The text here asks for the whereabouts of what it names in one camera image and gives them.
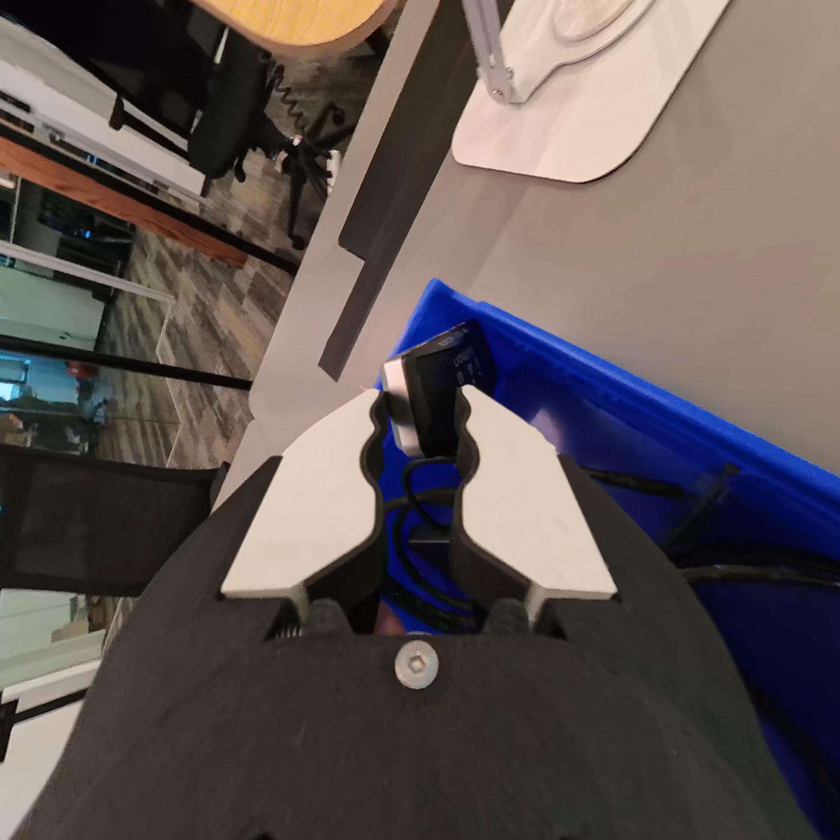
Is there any wooden beam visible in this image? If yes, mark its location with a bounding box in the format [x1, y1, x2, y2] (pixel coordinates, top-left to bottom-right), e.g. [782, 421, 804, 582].
[0, 134, 249, 269]

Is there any blue plastic bin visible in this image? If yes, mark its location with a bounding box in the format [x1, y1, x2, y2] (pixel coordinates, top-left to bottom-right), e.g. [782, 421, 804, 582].
[374, 279, 840, 840]

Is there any black adapter with thin cable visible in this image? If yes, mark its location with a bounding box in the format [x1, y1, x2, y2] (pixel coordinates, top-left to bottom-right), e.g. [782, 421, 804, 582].
[382, 320, 494, 627]

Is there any black mesh chair back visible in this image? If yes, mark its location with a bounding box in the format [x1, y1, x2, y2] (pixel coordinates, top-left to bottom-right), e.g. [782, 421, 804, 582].
[0, 445, 231, 597]

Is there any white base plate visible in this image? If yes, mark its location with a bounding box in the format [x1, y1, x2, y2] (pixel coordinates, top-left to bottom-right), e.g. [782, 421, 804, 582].
[451, 0, 732, 185]

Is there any black tripod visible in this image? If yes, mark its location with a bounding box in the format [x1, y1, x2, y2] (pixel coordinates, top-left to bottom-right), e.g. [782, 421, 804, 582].
[272, 62, 342, 253]

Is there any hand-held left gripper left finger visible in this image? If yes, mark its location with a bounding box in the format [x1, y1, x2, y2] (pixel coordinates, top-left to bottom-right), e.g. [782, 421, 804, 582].
[220, 388, 385, 618]

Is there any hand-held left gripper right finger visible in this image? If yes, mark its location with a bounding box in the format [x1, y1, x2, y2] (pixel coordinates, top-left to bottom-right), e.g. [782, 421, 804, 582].
[450, 385, 619, 623]

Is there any black office chair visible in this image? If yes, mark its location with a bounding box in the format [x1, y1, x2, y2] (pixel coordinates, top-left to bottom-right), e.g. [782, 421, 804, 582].
[187, 56, 280, 198]

